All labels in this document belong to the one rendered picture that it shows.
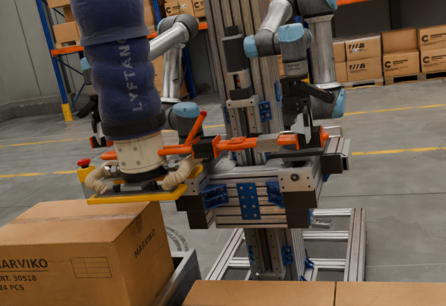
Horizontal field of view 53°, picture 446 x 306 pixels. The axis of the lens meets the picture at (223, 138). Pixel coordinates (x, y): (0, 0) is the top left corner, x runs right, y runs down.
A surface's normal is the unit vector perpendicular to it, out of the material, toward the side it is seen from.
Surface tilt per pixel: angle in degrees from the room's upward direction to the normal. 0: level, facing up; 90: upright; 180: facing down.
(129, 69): 69
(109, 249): 90
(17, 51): 90
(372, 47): 90
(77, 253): 90
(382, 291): 0
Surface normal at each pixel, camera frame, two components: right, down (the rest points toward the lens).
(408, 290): -0.17, -0.95
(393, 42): -0.30, 0.30
